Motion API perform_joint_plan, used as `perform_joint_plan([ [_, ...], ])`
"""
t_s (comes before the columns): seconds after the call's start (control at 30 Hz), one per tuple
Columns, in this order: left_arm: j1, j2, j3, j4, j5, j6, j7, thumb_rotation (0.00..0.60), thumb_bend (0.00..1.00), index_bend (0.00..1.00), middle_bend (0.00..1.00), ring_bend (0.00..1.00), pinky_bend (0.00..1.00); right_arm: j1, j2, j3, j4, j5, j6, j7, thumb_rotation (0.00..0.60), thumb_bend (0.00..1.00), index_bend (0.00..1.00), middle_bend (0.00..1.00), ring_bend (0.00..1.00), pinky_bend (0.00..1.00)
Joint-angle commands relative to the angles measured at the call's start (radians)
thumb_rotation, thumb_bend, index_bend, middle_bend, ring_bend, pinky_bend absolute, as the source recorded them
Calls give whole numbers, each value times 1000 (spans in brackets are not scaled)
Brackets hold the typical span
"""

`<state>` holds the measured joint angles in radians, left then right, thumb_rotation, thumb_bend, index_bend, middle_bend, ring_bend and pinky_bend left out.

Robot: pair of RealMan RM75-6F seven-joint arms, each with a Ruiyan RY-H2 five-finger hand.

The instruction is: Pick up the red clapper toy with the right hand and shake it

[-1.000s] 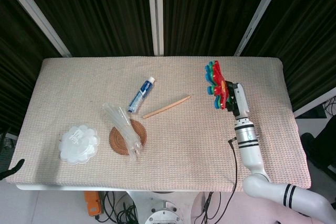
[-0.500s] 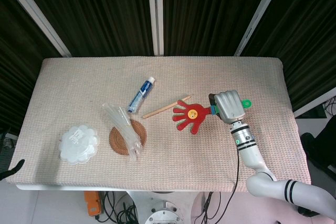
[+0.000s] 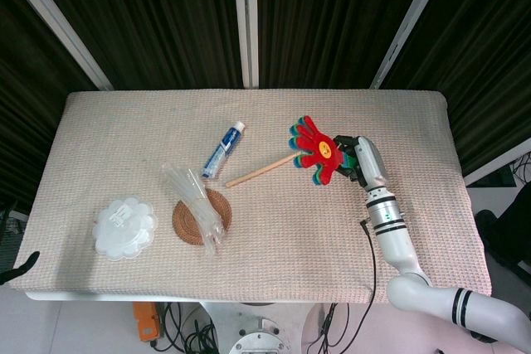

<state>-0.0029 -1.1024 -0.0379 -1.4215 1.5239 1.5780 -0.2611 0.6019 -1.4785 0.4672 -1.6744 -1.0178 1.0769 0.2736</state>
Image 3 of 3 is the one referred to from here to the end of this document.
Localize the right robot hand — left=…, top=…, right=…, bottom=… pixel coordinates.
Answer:
left=334, top=134, right=392, bottom=192

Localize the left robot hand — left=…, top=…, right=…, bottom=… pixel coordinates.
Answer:
left=0, top=250, right=41, bottom=285

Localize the red hand clapper toy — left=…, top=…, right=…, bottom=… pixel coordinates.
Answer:
left=289, top=115, right=356, bottom=187

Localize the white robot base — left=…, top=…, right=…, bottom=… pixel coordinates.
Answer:
left=198, top=302, right=316, bottom=354

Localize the orange device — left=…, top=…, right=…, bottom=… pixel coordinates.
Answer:
left=132, top=302, right=161, bottom=342

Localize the white table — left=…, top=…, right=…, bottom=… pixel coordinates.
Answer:
left=24, top=287, right=399, bottom=306

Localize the clear flower-shaped plastic lid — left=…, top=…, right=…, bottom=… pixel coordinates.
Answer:
left=93, top=196, right=158, bottom=260

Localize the beige waffle tablecloth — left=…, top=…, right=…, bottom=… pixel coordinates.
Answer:
left=6, top=89, right=494, bottom=304

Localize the wooden stick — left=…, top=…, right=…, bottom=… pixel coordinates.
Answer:
left=225, top=153, right=300, bottom=188

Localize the dark pleated curtain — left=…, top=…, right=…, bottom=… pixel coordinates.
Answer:
left=0, top=0, right=100, bottom=210
left=381, top=0, right=531, bottom=179
left=256, top=0, right=436, bottom=90
left=24, top=0, right=246, bottom=90

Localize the blue white toothpaste tube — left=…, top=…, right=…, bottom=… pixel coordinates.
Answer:
left=201, top=120, right=246, bottom=181

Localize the black chair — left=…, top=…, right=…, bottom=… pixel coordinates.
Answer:
left=475, top=183, right=531, bottom=284

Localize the woven rattan coaster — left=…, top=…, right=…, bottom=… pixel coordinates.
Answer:
left=172, top=187, right=234, bottom=244

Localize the bundle of clear plastic sleeves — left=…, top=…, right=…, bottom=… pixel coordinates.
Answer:
left=160, top=162, right=227, bottom=258

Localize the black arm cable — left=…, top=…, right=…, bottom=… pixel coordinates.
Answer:
left=343, top=216, right=378, bottom=354

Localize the white frame post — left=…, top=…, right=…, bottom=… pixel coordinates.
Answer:
left=231, top=0, right=261, bottom=90
left=0, top=0, right=114, bottom=92
left=368, top=0, right=455, bottom=90

